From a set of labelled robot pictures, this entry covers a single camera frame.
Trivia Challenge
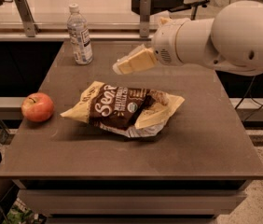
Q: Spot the green patterned bag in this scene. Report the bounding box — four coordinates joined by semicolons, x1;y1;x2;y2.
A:
2;198;47;224

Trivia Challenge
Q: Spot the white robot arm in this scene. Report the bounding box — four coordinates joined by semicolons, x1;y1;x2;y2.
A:
113;0;263;76

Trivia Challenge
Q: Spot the brown yellow chip bag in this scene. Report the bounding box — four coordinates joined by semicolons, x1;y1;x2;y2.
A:
61;81;185;138

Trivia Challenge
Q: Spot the middle metal rail bracket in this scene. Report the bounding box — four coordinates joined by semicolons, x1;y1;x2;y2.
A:
139;0;151;37

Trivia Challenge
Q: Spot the clear plastic water bottle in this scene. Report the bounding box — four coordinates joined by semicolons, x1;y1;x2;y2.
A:
67;4;93;64

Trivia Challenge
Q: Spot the metal rail bracket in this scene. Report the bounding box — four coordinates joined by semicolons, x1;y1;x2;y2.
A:
14;0;39;37
139;0;151;37

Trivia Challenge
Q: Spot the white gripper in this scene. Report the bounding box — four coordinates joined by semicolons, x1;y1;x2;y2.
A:
113;17;189;75

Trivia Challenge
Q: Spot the left metal rail bracket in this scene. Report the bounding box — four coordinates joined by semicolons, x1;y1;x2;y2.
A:
14;0;39;37

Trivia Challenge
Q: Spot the red apple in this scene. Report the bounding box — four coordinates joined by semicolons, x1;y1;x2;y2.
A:
21;92;54;122

